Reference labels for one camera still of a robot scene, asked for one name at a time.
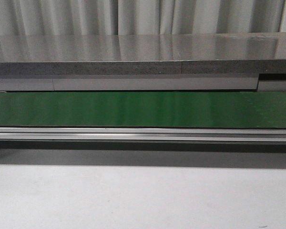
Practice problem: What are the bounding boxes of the green conveyor belt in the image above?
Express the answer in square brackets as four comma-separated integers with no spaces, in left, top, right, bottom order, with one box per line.
[0,92,286,129]

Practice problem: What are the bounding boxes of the grey stone counter slab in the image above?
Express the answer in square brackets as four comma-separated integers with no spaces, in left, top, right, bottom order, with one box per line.
[0,32,286,75]

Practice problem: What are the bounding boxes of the white pleated curtain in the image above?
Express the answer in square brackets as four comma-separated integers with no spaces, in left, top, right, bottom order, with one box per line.
[0,0,286,36]

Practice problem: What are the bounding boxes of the white conveyor back rail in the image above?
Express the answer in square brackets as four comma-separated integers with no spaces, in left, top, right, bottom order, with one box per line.
[0,73,286,92]

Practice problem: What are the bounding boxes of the aluminium conveyor front rail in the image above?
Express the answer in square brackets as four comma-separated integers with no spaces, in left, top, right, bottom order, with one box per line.
[0,127,286,143]

